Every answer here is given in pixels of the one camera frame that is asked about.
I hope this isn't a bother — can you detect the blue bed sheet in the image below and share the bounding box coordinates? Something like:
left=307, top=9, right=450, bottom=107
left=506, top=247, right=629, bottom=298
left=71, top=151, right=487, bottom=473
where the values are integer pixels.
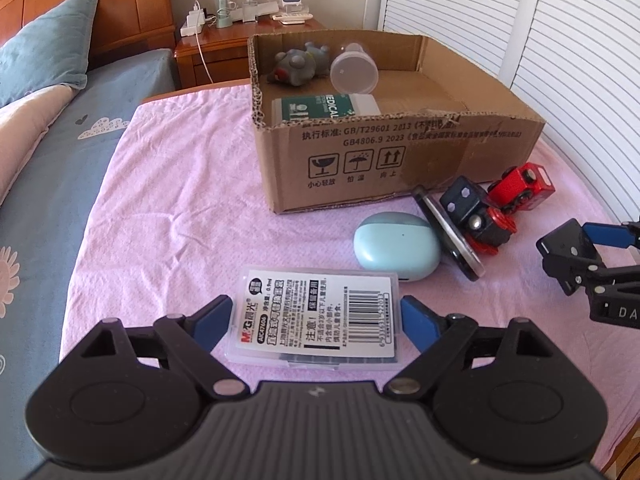
left=0, top=49, right=181, bottom=461

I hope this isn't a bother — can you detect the pink cloth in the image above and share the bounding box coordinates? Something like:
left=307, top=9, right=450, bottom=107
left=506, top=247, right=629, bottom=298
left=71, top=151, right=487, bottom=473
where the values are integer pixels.
left=59, top=82, right=640, bottom=411

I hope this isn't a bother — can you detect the red toy car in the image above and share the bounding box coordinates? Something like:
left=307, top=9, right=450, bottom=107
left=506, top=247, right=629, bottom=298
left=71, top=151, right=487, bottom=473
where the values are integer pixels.
left=487, top=162, right=556, bottom=226

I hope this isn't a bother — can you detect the white louvered closet door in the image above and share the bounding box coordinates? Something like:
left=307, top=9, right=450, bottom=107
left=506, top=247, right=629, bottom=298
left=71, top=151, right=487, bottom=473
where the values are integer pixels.
left=375, top=0, right=543, bottom=93
left=500, top=0, right=640, bottom=241

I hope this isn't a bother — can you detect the white power cable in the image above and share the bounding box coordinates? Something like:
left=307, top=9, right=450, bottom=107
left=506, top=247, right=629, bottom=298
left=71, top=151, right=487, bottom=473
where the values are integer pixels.
left=196, top=35, right=213, bottom=86

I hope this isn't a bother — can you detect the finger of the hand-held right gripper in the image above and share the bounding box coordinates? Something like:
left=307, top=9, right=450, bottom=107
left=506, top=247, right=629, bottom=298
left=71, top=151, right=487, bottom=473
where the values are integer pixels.
left=582, top=220, right=640, bottom=251
left=536, top=217, right=608, bottom=296

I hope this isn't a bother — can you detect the clear plastic jar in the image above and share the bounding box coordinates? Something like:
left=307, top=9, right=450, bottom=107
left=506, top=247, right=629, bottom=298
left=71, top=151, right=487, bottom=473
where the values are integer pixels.
left=329, top=42, right=379, bottom=96

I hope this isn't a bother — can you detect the white power strip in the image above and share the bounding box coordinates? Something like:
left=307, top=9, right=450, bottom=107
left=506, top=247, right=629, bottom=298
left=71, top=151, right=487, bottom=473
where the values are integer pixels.
left=180, top=2, right=216, bottom=38

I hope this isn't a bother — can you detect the wooden headboard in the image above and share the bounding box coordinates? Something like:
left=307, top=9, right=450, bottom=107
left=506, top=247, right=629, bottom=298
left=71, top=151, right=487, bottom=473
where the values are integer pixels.
left=0, top=0, right=176, bottom=73

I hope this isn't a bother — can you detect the pink quilt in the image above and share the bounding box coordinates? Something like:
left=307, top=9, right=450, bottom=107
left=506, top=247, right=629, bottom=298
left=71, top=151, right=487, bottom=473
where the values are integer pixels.
left=0, top=85, right=73, bottom=206

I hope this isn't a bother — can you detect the white router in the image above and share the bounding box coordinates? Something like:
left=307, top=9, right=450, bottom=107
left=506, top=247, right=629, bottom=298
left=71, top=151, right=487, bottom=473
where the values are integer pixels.
left=235, top=0, right=281, bottom=23

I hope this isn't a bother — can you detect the brown cardboard box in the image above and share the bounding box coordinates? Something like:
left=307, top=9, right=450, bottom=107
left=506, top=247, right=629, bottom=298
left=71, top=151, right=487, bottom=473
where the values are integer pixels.
left=247, top=30, right=547, bottom=216

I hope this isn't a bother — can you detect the black toy train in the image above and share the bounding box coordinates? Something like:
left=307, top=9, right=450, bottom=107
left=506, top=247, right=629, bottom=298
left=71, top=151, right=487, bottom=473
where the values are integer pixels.
left=439, top=176, right=518, bottom=256

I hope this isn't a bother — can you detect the white remote control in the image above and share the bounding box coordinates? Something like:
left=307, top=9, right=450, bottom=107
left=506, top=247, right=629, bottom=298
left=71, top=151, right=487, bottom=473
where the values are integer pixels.
left=272, top=10, right=313, bottom=25

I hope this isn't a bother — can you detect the white green-label wipes canister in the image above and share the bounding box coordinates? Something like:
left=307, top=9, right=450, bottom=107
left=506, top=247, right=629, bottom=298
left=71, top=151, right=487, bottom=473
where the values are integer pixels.
left=271, top=92, right=381, bottom=126

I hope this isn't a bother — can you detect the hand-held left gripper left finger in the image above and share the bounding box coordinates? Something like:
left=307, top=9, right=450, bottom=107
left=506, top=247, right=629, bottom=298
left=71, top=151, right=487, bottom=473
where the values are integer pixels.
left=80, top=295, right=251, bottom=401

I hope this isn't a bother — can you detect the blue pillow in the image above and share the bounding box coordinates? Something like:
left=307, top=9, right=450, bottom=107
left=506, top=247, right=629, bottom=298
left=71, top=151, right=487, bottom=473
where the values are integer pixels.
left=0, top=0, right=100, bottom=108

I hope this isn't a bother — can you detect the teal earbud case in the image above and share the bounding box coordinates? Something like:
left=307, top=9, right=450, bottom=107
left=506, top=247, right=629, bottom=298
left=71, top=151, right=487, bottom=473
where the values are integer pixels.
left=353, top=211, right=442, bottom=283

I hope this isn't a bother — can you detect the wooden nightstand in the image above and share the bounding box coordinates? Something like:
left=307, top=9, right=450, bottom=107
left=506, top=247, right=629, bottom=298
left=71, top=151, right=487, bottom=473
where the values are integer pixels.
left=173, top=16, right=328, bottom=91

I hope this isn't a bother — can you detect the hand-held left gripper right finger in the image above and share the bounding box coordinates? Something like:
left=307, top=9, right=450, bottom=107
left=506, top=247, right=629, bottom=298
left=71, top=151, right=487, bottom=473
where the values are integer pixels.
left=382, top=296, right=551, bottom=401

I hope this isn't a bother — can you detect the clear plastic refill case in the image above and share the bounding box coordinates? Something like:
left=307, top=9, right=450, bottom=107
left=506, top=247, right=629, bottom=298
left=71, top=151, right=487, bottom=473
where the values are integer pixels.
left=223, top=268, right=402, bottom=372

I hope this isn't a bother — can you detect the grey toy elephant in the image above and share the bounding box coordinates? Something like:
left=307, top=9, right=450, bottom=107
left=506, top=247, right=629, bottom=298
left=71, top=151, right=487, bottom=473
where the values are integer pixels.
left=270, top=42, right=332, bottom=86

